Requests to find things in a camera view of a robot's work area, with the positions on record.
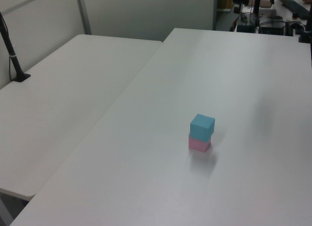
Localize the black flat case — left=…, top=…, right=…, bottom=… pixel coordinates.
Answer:
left=280, top=0, right=311, bottom=20

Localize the dark green box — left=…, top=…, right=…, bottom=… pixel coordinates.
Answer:
left=236, top=23, right=255, bottom=33

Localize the black table clamp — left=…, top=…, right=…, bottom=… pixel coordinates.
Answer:
left=297, top=16, right=312, bottom=44

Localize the yellow board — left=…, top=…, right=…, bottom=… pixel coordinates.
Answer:
left=217, top=0, right=234, bottom=10

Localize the pink cube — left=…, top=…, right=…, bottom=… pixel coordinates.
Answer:
left=188, top=133, right=212, bottom=153

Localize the black camera stand pole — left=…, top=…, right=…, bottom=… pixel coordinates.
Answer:
left=0, top=11, right=32, bottom=83

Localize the black electronics box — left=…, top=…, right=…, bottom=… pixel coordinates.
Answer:
left=257, top=21, right=286, bottom=36

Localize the black upright stand pole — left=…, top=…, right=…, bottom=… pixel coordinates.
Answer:
left=253, top=0, right=262, bottom=19

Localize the blue cube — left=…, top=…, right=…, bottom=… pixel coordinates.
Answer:
left=190, top=113, right=215, bottom=142

